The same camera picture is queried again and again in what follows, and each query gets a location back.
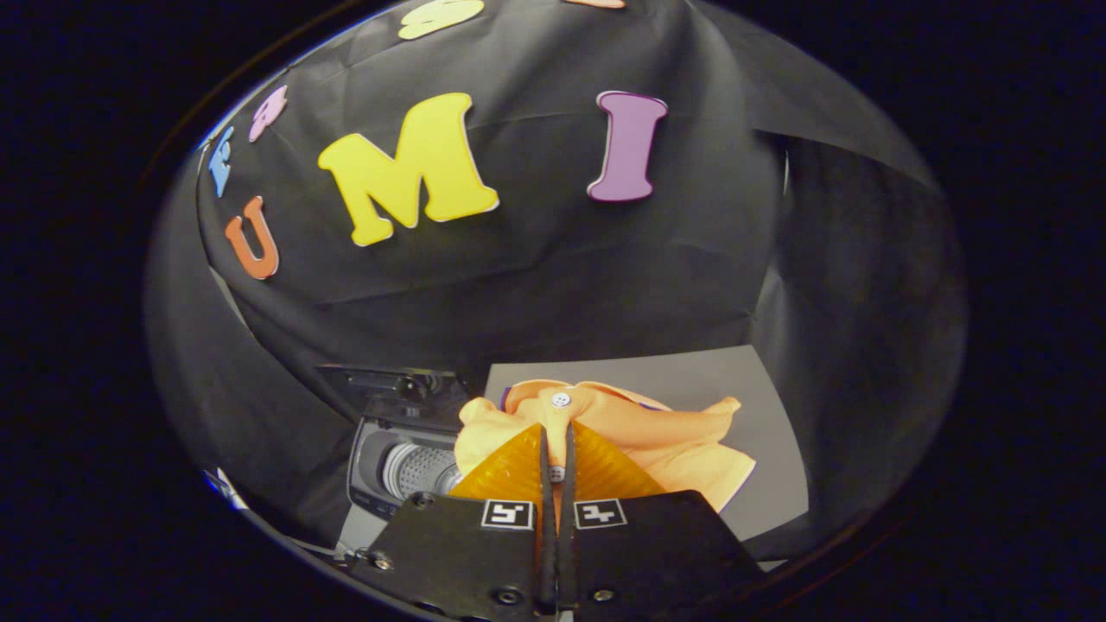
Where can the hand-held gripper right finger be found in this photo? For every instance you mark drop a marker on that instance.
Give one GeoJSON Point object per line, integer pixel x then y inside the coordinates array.
{"type": "Point", "coordinates": [657, 553]}

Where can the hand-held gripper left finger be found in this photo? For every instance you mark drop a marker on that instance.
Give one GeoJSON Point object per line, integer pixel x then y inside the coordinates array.
{"type": "Point", "coordinates": [467, 553]}

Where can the grey washing machine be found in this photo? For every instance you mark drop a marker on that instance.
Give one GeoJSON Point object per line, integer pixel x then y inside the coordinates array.
{"type": "Point", "coordinates": [415, 471]}

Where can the orange yellow shirt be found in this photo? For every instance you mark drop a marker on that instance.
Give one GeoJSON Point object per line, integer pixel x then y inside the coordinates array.
{"type": "Point", "coordinates": [674, 432]}

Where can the beige cabinet with dark top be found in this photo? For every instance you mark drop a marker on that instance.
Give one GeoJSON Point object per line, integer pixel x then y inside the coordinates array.
{"type": "Point", "coordinates": [760, 466]}

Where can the black backdrop cloth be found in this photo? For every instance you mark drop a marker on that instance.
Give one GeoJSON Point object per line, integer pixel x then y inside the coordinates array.
{"type": "Point", "coordinates": [553, 259]}

